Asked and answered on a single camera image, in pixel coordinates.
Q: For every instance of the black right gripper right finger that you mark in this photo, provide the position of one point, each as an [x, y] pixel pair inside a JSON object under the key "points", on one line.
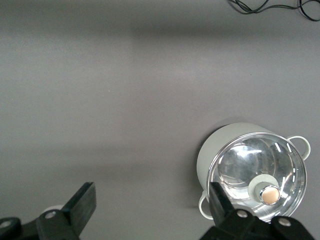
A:
{"points": [[222, 212]]}

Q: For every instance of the glass pot lid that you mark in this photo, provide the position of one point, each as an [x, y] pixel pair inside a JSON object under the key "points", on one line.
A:
{"points": [[252, 160]]}

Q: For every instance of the pale green cooking pot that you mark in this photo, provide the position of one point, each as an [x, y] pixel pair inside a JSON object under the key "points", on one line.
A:
{"points": [[212, 150]]}

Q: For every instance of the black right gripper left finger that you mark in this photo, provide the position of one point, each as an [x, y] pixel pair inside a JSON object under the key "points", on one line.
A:
{"points": [[77, 210]]}

